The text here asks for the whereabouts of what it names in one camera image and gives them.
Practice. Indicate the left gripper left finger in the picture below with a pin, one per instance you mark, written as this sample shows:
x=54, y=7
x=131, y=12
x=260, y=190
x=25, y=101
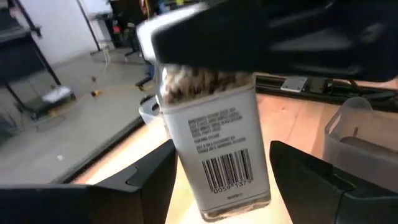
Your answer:
x=146, y=193

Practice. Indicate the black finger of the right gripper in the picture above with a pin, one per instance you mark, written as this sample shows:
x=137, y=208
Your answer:
x=211, y=40

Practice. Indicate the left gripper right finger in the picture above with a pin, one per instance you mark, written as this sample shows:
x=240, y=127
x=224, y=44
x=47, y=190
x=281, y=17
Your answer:
x=311, y=193

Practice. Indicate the everything bagel seasoning glass jar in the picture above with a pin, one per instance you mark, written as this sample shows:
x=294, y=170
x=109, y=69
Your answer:
x=217, y=140

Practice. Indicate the clear plastic bin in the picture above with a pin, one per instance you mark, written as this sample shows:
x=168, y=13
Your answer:
x=357, y=168

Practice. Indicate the light gray plastic bin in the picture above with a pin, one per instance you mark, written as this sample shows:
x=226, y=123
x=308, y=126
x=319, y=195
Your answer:
x=149, y=110

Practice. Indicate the black metal rack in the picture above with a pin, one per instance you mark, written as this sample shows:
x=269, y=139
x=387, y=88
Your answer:
x=18, y=62

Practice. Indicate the silver metal bracket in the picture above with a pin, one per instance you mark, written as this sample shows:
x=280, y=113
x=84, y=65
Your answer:
x=293, y=84

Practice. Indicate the black table frame rail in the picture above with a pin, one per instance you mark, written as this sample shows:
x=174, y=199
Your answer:
x=102, y=149

